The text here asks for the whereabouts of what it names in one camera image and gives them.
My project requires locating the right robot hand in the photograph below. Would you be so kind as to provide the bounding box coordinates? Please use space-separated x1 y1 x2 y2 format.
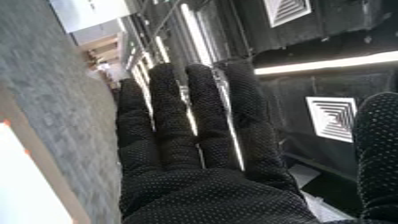
114 59 398 224

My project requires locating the white sheet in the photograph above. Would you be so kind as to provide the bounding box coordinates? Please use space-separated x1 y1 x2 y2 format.
0 121 75 224

